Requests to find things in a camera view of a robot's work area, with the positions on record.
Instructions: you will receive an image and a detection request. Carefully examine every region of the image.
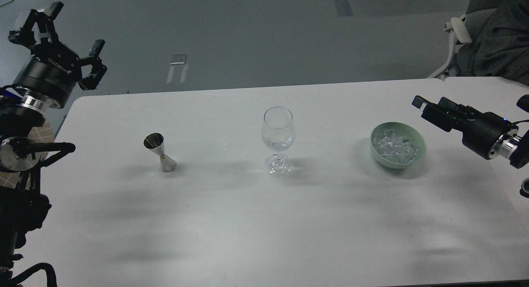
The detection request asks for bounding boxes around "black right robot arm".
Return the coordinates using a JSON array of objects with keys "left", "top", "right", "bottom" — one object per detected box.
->
[{"left": 412, "top": 96, "right": 529, "bottom": 169}]

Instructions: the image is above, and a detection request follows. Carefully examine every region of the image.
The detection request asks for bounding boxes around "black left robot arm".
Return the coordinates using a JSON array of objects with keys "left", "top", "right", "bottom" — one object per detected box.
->
[{"left": 0, "top": 1, "right": 107, "bottom": 287}]

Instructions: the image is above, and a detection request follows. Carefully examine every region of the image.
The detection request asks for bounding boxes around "white office chair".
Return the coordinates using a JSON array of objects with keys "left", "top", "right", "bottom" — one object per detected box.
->
[{"left": 428, "top": 14, "right": 473, "bottom": 80}]

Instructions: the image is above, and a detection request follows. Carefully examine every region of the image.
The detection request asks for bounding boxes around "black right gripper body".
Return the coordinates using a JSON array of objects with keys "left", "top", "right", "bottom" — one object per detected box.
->
[{"left": 454, "top": 112, "right": 519, "bottom": 160}]

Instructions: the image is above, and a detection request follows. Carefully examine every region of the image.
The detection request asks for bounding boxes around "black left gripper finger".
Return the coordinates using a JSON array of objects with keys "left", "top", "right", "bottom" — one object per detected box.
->
[
  {"left": 77, "top": 39, "right": 107, "bottom": 91},
  {"left": 8, "top": 1, "right": 64, "bottom": 52}
]

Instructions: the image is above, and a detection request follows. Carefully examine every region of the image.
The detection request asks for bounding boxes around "beige checked cloth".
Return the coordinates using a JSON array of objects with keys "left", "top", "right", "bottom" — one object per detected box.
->
[{"left": 1, "top": 121, "right": 55, "bottom": 189}]

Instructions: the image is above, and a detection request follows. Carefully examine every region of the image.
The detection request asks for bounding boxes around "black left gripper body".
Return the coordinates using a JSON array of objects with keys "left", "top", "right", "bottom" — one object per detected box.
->
[{"left": 13, "top": 45, "right": 81, "bottom": 109}]

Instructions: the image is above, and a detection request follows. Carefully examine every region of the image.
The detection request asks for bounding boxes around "steel double jigger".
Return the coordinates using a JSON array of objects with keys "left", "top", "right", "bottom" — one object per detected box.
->
[{"left": 143, "top": 133, "right": 177, "bottom": 173}]

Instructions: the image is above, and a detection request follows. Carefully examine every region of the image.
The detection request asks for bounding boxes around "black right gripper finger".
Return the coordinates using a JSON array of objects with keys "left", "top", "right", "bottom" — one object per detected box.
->
[
  {"left": 412, "top": 95, "right": 459, "bottom": 132},
  {"left": 438, "top": 97, "right": 480, "bottom": 116}
]

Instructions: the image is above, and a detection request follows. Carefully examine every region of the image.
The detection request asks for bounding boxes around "green bowl of ice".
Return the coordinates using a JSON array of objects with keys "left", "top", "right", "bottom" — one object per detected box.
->
[{"left": 369, "top": 122, "right": 427, "bottom": 170}]

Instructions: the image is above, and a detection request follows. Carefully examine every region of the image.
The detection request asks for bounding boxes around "person in grey sweater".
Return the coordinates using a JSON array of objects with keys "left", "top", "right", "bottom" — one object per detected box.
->
[{"left": 455, "top": 0, "right": 529, "bottom": 86}]

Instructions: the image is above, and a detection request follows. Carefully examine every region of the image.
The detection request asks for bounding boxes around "clear wine glass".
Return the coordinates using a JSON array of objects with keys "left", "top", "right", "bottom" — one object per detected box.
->
[{"left": 261, "top": 106, "right": 296, "bottom": 177}]

